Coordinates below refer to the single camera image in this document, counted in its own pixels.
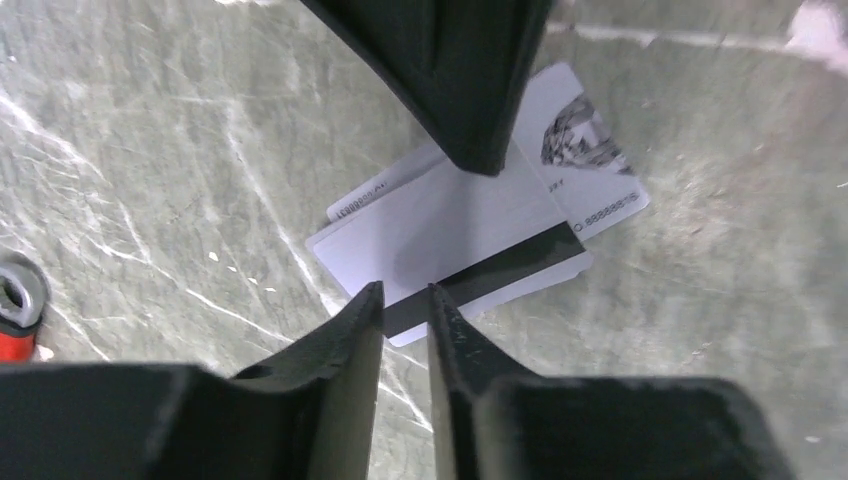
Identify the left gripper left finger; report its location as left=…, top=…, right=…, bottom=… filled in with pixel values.
left=1, top=282, right=384, bottom=479

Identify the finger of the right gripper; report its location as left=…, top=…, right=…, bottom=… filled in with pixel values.
left=305, top=0, right=553, bottom=176

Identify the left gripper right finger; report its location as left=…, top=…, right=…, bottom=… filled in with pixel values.
left=427, top=285, right=794, bottom=479

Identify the silver VIP card stack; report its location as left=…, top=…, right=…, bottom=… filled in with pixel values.
left=307, top=63, right=650, bottom=347

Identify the orange red adjustable wrench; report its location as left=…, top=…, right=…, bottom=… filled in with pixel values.
left=1, top=252, right=50, bottom=364

